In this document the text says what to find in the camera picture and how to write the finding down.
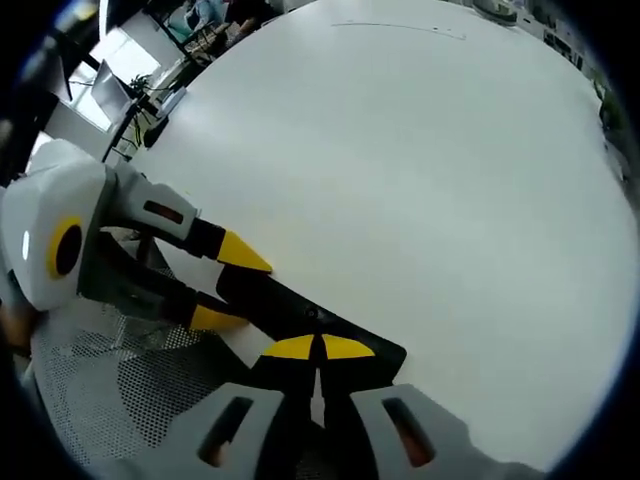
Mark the computer monitor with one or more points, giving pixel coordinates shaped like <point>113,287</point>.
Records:
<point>110,92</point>

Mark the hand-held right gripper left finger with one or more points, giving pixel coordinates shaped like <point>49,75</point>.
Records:
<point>240,430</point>

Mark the black remote control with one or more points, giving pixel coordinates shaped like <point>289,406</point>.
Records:
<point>280,305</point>

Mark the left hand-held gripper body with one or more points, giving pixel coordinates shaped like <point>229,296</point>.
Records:
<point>40,210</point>

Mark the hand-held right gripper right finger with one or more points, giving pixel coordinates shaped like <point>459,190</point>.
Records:
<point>430,440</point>

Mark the pale blue tissue pack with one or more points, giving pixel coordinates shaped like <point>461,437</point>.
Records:
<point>171,102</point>

